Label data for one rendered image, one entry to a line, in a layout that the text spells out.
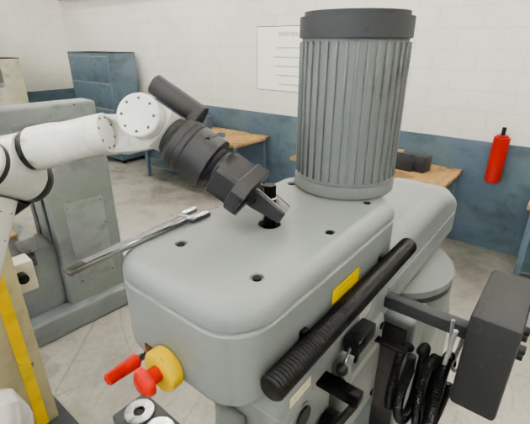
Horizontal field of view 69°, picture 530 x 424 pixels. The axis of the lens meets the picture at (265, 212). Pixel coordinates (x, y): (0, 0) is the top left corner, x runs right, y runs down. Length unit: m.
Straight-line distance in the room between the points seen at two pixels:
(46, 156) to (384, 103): 0.56
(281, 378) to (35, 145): 0.51
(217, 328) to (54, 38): 10.01
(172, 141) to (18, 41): 9.48
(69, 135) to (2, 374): 2.09
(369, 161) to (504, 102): 4.04
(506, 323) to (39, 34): 9.97
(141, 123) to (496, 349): 0.69
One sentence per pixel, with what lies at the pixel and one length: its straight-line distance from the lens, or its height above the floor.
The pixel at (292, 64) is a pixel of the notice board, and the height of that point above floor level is 1.89.
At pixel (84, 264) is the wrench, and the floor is 1.90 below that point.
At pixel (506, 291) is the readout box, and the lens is 0.89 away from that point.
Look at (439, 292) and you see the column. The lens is 1.17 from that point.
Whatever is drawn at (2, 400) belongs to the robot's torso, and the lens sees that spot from 0.79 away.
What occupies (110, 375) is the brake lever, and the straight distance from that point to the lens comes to 0.66.
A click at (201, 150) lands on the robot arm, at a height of 2.01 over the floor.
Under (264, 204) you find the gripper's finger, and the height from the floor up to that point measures 1.93.
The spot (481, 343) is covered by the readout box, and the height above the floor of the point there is 1.68.
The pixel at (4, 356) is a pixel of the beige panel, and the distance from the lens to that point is 2.60.
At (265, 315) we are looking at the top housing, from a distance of 0.46.
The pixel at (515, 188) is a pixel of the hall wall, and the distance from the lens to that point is 4.86.
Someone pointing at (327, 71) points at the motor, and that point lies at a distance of 0.70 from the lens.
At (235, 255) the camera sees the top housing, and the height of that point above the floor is 1.89.
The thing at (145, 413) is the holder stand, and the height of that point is 1.12.
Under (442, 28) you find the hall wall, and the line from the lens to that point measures 4.84.
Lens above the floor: 2.16
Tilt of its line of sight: 24 degrees down
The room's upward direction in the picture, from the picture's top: straight up
